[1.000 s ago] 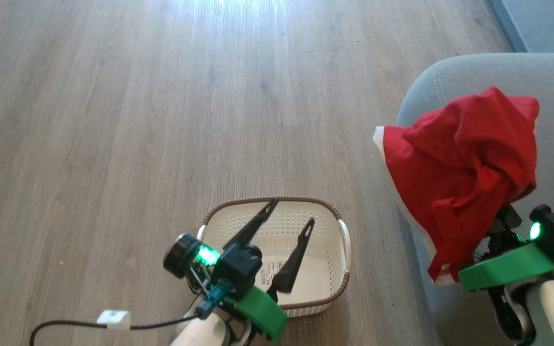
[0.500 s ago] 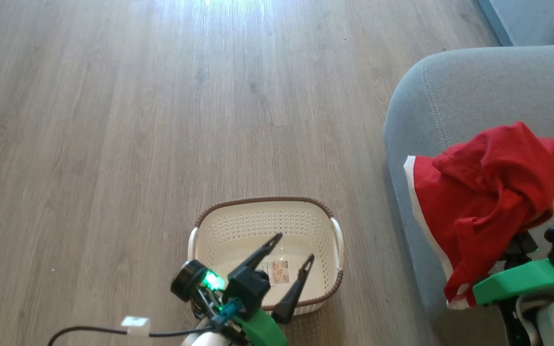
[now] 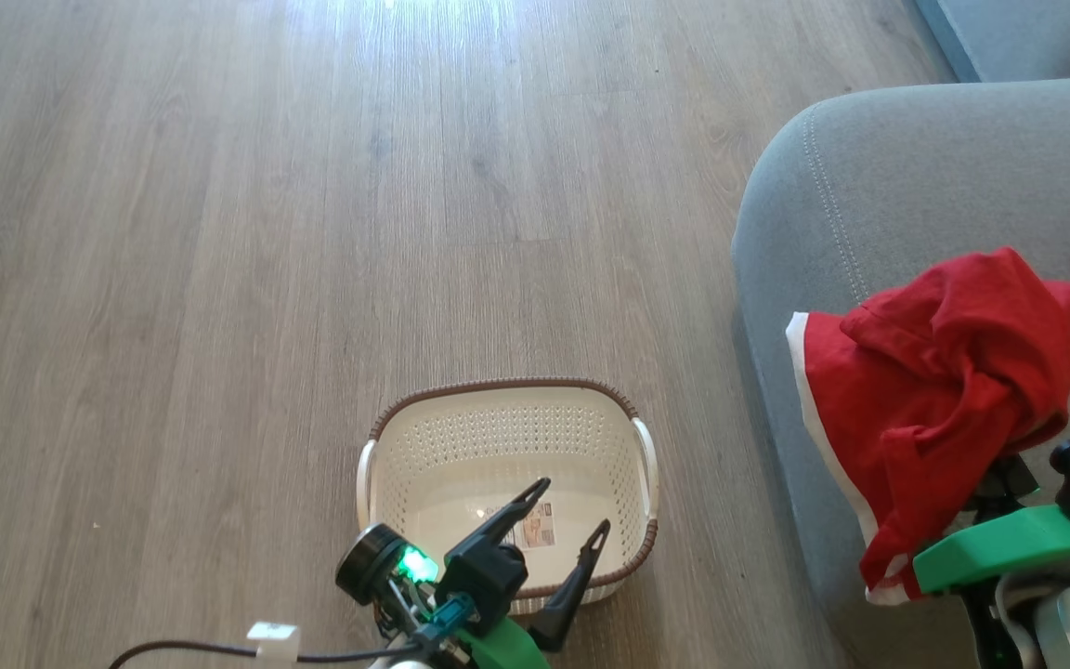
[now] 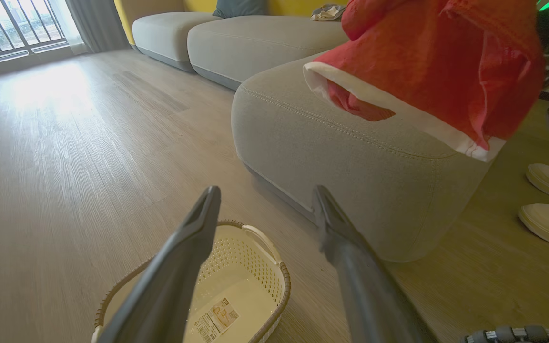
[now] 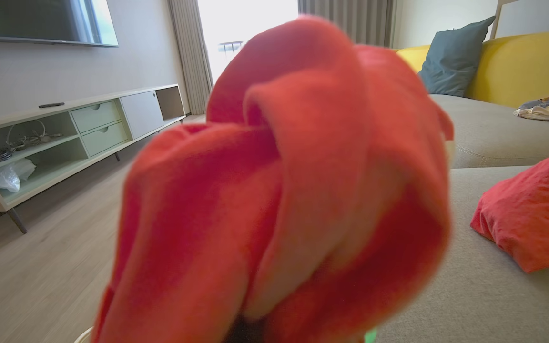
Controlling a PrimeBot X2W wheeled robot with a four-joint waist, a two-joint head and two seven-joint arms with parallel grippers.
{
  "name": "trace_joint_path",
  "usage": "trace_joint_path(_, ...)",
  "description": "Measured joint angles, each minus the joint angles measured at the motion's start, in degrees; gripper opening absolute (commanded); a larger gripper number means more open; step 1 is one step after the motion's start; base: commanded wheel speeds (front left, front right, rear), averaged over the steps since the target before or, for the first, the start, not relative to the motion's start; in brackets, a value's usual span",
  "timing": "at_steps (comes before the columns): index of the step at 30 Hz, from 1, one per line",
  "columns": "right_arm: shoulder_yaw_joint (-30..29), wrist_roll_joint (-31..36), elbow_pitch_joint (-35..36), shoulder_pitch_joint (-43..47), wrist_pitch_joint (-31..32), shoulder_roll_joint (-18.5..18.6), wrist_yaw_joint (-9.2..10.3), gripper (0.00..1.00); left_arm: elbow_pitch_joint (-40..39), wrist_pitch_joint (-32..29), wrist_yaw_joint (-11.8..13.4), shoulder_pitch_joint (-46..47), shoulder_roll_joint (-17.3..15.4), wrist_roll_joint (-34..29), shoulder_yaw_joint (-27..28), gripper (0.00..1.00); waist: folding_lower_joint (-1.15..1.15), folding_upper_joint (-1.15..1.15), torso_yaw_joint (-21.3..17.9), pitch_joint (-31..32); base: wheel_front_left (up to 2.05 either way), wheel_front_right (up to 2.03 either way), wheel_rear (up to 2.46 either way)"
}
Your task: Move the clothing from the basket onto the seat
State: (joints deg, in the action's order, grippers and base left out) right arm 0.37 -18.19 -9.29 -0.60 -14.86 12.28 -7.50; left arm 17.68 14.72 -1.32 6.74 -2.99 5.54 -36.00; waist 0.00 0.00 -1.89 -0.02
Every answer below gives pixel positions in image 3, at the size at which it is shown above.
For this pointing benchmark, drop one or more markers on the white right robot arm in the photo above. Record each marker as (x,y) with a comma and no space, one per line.
(1064,623)

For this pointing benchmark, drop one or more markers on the black round left wrist camera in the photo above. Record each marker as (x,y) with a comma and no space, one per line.
(372,562)

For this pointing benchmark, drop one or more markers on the grey fabric sofa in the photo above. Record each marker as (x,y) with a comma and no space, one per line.
(888,186)

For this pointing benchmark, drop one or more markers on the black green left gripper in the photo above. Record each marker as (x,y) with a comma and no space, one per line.
(487,585)

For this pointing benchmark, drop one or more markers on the paper label sticker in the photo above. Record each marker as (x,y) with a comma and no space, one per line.
(537,526)

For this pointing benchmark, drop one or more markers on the white plastic laundry basket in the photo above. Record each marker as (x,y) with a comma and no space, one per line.
(498,446)

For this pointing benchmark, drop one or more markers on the blue grey sofa section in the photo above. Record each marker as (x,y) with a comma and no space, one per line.
(1027,32)

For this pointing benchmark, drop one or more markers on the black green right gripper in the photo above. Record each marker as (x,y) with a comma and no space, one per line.
(1009,548)

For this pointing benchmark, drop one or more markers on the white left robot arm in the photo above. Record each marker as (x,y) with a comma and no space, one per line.
(405,662)

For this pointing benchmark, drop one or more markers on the red garment with white trim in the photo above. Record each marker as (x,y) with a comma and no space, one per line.
(944,390)

